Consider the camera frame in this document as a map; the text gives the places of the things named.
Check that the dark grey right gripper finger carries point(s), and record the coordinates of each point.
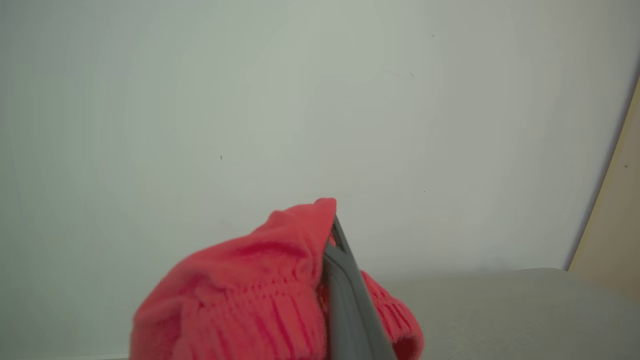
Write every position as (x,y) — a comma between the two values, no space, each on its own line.
(350,300)

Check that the red knitted garment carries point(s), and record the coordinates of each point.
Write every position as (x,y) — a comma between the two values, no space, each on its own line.
(250,295)

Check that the light grey sofa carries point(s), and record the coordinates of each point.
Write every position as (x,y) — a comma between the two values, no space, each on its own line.
(510,315)

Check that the beige wooden panel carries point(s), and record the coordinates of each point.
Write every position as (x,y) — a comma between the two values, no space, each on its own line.
(612,210)

